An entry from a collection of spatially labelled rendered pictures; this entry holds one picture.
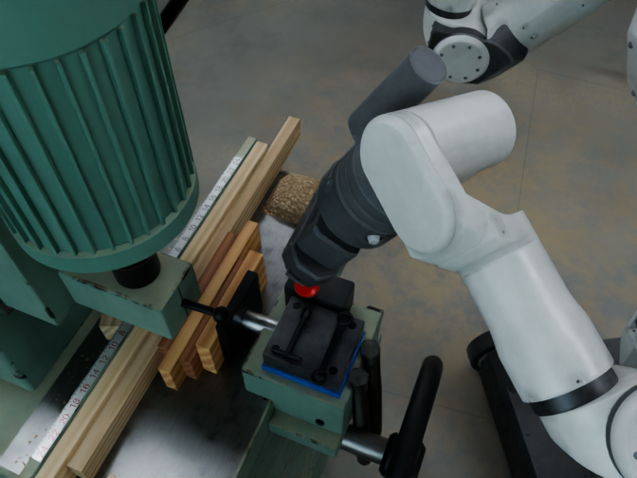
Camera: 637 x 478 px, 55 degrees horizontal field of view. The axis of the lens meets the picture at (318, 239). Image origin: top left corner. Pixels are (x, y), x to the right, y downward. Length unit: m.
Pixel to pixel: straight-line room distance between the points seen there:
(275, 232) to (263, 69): 1.80
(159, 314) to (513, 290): 0.39
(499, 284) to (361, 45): 2.41
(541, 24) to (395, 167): 0.47
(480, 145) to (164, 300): 0.38
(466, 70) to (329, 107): 1.63
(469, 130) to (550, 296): 0.14
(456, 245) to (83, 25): 0.28
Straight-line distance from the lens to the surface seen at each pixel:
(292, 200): 0.94
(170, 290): 0.70
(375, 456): 0.87
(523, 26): 0.88
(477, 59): 0.88
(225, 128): 2.43
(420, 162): 0.44
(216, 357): 0.80
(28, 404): 1.00
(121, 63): 0.45
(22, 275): 0.71
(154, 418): 0.82
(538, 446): 1.62
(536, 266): 0.47
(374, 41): 2.85
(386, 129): 0.45
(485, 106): 0.51
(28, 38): 0.40
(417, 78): 0.48
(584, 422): 0.47
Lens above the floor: 1.65
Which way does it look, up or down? 53 degrees down
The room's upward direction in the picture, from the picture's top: straight up
